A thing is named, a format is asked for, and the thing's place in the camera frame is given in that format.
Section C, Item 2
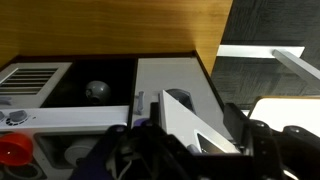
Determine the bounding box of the red plastic bowl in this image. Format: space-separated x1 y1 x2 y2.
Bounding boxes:
0 132 35 167

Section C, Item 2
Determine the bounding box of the white desk with pedestal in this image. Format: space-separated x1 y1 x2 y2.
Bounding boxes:
216 44 320 138

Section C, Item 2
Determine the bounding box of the grey toy kettle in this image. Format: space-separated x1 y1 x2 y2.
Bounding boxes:
84 80 112 105

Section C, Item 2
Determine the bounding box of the grey stove knob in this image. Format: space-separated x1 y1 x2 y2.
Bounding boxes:
8 109 30 124

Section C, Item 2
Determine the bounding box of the black white toy kitchen unit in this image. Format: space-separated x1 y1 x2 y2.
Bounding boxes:
0 49 234 180

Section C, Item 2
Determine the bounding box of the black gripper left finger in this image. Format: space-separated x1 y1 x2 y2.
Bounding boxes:
105 101 202 180

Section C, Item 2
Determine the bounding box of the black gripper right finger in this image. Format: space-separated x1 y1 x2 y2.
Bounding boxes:
223 103 320 180

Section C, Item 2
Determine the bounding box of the fridge door with water dispenser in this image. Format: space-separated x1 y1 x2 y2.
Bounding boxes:
128 57 234 141

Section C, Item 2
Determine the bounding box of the wooden floor platform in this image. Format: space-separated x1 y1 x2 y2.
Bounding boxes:
0 0 234 76

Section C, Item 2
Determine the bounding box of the white oven door with vents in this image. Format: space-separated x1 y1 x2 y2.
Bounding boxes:
0 62 73 110

